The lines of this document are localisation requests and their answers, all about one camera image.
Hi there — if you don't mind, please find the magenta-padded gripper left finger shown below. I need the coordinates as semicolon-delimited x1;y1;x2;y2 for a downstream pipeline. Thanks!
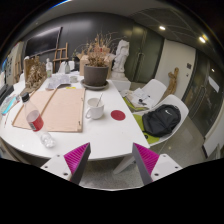
39;142;92;185

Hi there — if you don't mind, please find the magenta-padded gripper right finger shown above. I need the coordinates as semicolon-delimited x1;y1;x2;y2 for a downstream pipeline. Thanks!
131;142;184;186

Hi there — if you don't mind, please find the clear red-labelled water bottle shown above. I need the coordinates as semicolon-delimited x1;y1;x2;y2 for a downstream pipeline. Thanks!
20;92;56;149

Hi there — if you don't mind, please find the black backpack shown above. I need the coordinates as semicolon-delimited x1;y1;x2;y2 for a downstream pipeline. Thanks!
141;104;182;138

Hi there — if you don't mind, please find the light wooden board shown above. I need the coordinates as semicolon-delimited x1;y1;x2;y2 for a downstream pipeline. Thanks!
11;87;86;133

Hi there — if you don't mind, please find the white ceramic mug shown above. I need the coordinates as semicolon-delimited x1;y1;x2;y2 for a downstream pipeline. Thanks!
84;97;105;121

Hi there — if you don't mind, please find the flat round red coaster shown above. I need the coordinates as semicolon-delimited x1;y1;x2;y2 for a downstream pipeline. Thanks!
110;109;127;122

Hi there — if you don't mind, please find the white shell chair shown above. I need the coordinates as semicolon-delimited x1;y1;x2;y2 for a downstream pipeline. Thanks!
123;78;168;111
112;94;190;175

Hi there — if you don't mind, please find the loose papers pile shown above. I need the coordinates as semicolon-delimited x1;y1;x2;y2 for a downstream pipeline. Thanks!
126;87;154;109

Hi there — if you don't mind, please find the metal spoon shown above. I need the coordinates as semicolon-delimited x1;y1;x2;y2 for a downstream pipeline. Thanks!
95;92;104;108

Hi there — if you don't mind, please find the grey plant saucer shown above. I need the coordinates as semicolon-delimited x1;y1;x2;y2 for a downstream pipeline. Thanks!
80;78;110;91

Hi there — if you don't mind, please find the white paper stack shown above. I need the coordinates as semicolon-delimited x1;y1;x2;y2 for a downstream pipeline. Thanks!
45;73;72;91

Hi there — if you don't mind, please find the wooden figure sculpture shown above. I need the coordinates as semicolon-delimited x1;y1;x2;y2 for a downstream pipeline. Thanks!
165;67;180;98

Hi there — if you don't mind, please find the dried plant in grey pot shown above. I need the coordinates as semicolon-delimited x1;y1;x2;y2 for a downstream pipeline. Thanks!
74;31;121;88

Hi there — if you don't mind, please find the blue plastic packet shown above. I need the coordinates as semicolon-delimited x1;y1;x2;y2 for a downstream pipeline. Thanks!
0;94;18;116

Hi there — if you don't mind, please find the brown wooden relief carving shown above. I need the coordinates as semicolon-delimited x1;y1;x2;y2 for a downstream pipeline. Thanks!
23;56;48;91

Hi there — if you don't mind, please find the dark double door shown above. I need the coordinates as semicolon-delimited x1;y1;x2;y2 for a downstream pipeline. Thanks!
132;26;165;84

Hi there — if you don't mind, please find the wooden easel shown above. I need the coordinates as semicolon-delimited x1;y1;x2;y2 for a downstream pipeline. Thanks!
52;42;70;73

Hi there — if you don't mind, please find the white plaster statue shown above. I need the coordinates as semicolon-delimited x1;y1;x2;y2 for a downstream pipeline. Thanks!
111;39;131;80

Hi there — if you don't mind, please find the white cabinet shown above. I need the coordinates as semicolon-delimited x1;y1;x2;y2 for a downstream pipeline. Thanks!
5;41;25;84

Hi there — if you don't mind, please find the bright ceiling light panel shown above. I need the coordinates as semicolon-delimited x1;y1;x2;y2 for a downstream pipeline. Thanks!
49;0;73;8

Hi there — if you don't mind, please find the white statue pedestal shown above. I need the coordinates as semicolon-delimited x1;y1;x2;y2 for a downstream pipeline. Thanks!
111;77;133;93

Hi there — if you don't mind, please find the black wall screen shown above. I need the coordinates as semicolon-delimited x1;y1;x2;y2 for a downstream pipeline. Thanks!
23;26;63;58

